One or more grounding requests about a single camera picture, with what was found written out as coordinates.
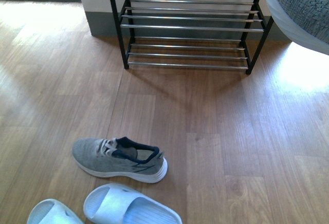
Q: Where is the black metal shoe rack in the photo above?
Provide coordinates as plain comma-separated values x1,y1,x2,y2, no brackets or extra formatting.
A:
110,0,273,74

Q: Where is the grey sneaker navy collar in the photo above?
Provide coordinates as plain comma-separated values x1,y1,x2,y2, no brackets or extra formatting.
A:
72,137,168,183

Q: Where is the light blue slide slipper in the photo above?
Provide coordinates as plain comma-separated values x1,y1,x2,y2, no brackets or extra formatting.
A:
83,183,182,223

